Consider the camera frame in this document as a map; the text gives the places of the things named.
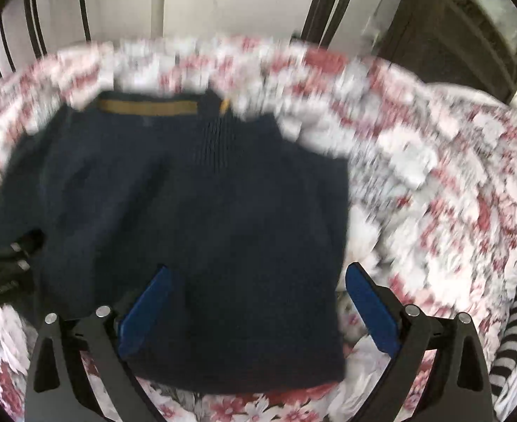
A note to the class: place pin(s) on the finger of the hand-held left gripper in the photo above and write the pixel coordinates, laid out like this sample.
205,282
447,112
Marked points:
27,244

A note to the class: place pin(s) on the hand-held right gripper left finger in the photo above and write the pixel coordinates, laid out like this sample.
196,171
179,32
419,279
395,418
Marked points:
146,312

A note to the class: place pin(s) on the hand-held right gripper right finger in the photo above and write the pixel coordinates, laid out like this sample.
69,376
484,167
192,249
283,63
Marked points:
370,307

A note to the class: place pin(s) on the navy cardigan with yellow trim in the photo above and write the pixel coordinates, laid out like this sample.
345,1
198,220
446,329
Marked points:
196,228

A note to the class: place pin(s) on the floral bedspread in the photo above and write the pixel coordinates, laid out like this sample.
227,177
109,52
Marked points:
438,184

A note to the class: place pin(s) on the black white striped sock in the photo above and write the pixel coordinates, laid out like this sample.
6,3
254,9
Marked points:
511,338

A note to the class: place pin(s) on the white standing fan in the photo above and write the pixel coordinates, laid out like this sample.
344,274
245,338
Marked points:
159,0

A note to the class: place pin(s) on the dark carved wooden cabinet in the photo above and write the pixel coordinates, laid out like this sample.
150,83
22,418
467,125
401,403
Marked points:
425,30

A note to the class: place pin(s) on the framed painting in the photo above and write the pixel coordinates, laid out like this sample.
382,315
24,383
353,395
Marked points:
502,13

